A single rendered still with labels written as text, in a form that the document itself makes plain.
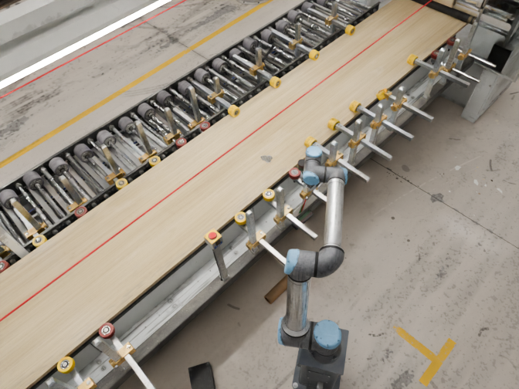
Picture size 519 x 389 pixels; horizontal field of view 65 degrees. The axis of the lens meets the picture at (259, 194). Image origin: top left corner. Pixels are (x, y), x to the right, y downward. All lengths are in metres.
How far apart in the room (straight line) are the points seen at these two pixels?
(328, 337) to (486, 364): 1.46
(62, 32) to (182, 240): 1.47
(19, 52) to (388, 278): 2.89
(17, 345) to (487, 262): 3.33
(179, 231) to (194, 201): 0.24
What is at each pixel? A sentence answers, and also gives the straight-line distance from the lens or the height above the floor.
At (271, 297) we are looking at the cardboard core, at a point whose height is 0.08.
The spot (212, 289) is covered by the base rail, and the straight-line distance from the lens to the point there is 2.63.
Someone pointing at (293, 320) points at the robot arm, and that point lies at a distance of 2.21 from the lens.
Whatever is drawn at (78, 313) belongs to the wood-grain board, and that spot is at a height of 0.90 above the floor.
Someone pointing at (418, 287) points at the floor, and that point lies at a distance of 3.52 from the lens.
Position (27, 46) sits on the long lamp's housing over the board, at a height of 2.38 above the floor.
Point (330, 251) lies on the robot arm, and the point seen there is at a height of 1.43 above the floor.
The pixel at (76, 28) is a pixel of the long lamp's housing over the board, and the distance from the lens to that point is 1.54.
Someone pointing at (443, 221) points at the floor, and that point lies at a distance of 3.88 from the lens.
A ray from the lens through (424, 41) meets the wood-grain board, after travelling 4.06.
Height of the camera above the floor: 3.09
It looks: 54 degrees down
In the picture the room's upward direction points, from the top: 5 degrees counter-clockwise
